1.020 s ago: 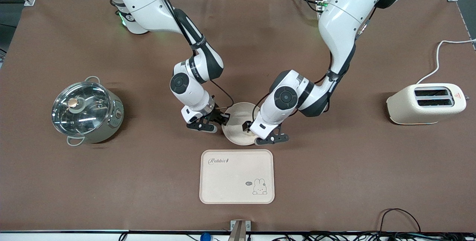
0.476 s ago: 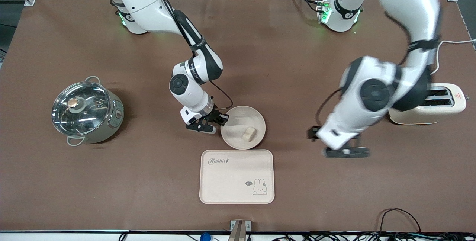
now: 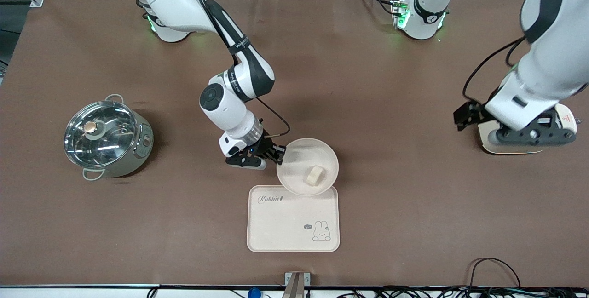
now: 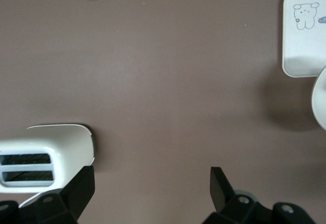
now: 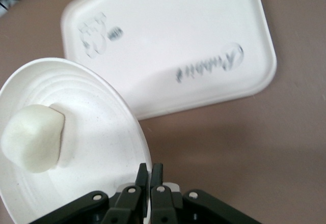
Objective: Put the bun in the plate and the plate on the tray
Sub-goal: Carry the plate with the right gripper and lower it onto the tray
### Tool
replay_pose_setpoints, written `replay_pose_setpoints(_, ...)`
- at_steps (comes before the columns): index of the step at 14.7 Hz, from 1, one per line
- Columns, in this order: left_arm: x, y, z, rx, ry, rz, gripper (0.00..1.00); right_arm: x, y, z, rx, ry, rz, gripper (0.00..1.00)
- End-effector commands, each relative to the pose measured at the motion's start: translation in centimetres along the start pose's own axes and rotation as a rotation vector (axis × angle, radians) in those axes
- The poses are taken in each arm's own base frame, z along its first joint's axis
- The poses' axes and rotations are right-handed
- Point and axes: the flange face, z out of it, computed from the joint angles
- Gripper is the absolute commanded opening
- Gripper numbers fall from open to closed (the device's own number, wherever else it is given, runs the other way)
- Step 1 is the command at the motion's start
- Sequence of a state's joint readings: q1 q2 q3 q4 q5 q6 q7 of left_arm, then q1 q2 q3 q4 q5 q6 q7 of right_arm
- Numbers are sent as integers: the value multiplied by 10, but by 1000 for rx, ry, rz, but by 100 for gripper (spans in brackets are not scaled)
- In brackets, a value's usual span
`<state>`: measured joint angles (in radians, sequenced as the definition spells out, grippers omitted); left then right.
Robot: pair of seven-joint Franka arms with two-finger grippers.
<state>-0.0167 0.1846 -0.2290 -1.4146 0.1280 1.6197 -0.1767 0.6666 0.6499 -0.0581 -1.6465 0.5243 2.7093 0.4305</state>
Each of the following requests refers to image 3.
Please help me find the brown table mat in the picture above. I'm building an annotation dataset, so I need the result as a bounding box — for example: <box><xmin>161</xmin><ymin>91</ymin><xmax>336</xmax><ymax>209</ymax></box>
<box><xmin>0</xmin><ymin>0</ymin><xmax>589</xmax><ymax>288</ymax></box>

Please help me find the metal clamp bracket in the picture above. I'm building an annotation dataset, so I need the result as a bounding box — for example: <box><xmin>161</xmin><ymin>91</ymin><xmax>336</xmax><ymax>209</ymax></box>
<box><xmin>284</xmin><ymin>272</ymin><xmax>311</xmax><ymax>298</ymax></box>

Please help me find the small cream bun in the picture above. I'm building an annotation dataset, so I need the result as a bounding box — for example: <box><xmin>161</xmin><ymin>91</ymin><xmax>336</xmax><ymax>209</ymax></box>
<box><xmin>304</xmin><ymin>165</ymin><xmax>326</xmax><ymax>186</ymax></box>

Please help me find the round cream plate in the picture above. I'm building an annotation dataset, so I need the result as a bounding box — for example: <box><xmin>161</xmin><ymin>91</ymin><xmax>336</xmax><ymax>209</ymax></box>
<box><xmin>276</xmin><ymin>138</ymin><xmax>340</xmax><ymax>197</ymax></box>

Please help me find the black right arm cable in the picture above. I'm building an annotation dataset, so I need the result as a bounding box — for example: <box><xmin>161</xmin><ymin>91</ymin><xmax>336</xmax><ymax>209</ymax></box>
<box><xmin>179</xmin><ymin>0</ymin><xmax>291</xmax><ymax>140</ymax></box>

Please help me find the glass pot lid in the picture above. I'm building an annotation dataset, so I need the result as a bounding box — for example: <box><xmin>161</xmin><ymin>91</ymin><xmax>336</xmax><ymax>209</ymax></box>
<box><xmin>64</xmin><ymin>100</ymin><xmax>139</xmax><ymax>168</ymax></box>

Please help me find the cream two-slot toaster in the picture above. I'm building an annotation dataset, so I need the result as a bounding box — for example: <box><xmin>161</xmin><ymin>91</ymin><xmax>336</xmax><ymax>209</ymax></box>
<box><xmin>478</xmin><ymin>103</ymin><xmax>578</xmax><ymax>155</ymax></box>

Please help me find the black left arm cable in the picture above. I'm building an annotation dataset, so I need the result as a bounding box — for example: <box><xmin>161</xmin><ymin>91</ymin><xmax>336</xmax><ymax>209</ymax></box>
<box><xmin>462</xmin><ymin>36</ymin><xmax>528</xmax><ymax>103</ymax></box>

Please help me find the cream rabbit print tray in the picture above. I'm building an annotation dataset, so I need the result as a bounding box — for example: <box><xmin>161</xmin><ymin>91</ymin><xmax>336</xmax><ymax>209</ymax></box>
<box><xmin>247</xmin><ymin>184</ymin><xmax>341</xmax><ymax>253</ymax></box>

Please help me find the pale green electric pot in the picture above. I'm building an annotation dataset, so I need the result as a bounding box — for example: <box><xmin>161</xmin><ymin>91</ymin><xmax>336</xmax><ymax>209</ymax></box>
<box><xmin>64</xmin><ymin>94</ymin><xmax>155</xmax><ymax>182</ymax></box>

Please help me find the black looped cable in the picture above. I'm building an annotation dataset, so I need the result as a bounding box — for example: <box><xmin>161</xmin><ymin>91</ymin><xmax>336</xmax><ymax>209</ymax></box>
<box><xmin>468</xmin><ymin>257</ymin><xmax>522</xmax><ymax>289</ymax></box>

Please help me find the black cable bundle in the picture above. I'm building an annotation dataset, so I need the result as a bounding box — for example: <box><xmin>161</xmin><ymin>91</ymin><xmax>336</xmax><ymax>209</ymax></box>
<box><xmin>335</xmin><ymin>286</ymin><xmax>589</xmax><ymax>298</ymax></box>

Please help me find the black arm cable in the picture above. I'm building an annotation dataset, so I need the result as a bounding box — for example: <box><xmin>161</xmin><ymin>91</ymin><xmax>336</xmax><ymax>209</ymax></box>
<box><xmin>462</xmin><ymin>36</ymin><xmax>528</xmax><ymax>103</ymax></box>
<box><xmin>179</xmin><ymin>0</ymin><xmax>291</xmax><ymax>140</ymax></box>

